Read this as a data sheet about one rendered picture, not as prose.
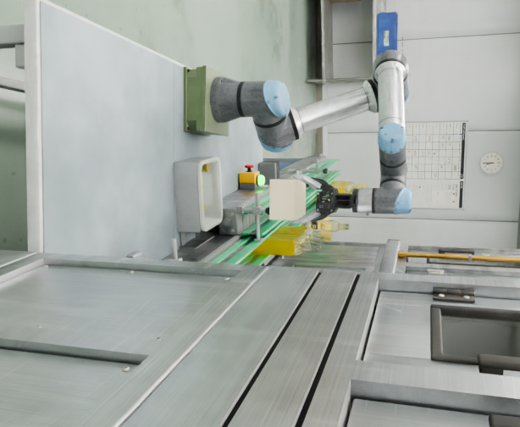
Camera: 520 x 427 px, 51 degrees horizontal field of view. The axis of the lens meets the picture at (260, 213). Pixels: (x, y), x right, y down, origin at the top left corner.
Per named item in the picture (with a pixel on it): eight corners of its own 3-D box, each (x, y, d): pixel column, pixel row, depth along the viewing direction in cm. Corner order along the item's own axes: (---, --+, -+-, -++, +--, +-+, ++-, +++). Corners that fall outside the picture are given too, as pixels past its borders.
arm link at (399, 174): (407, 144, 160) (406, 172, 153) (407, 169, 168) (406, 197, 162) (380, 144, 162) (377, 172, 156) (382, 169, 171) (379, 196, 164)
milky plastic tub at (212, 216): (178, 232, 172) (203, 233, 170) (174, 161, 168) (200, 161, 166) (200, 220, 189) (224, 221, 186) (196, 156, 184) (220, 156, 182)
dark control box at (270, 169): (257, 180, 253) (275, 180, 251) (257, 163, 252) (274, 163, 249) (262, 177, 261) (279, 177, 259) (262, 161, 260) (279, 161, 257)
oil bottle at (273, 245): (245, 253, 197) (302, 257, 191) (244, 238, 196) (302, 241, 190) (249, 249, 202) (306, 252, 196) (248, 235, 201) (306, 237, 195)
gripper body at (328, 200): (313, 187, 159) (356, 187, 155) (319, 186, 167) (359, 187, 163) (313, 213, 159) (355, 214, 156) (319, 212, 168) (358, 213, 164)
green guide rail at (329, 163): (240, 214, 190) (262, 215, 188) (240, 211, 190) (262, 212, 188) (328, 160, 354) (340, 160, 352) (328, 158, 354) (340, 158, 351)
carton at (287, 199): (269, 179, 162) (294, 179, 160) (283, 179, 177) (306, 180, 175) (269, 219, 163) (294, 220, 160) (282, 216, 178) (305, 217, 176)
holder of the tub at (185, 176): (178, 248, 174) (201, 249, 172) (173, 162, 168) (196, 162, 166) (199, 235, 190) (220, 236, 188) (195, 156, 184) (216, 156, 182)
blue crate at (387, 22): (377, 12, 658) (395, 11, 651) (380, 15, 696) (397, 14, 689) (377, 64, 672) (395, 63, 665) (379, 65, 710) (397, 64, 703)
